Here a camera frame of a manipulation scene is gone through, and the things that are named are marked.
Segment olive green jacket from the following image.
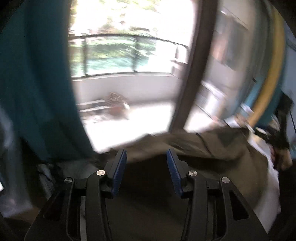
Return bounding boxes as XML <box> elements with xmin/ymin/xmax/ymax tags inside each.
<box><xmin>58</xmin><ymin>126</ymin><xmax>269</xmax><ymax>241</ymax></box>

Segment person right hand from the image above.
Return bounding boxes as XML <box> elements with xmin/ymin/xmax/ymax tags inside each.
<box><xmin>272</xmin><ymin>147</ymin><xmax>292</xmax><ymax>171</ymax></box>

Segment yellow teal right curtain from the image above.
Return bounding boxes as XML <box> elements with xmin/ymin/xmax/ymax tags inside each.
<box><xmin>244</xmin><ymin>1</ymin><xmax>286</xmax><ymax>128</ymax></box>

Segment white bed cover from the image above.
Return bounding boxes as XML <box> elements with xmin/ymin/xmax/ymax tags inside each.
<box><xmin>248</xmin><ymin>135</ymin><xmax>281</xmax><ymax>233</ymax></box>

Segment teal left curtain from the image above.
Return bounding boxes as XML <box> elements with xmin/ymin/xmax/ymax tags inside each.
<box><xmin>0</xmin><ymin>0</ymin><xmax>95</xmax><ymax>163</ymax></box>

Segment dried potted plant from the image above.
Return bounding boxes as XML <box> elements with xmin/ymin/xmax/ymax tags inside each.
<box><xmin>106</xmin><ymin>92</ymin><xmax>130</xmax><ymax>119</ymax></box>

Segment balcony railing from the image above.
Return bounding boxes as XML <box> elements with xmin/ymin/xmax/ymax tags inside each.
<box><xmin>68</xmin><ymin>34</ymin><xmax>189</xmax><ymax>79</ymax></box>

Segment black window frame post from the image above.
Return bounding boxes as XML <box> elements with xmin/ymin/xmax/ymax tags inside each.
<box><xmin>168</xmin><ymin>0</ymin><xmax>219</xmax><ymax>133</ymax></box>

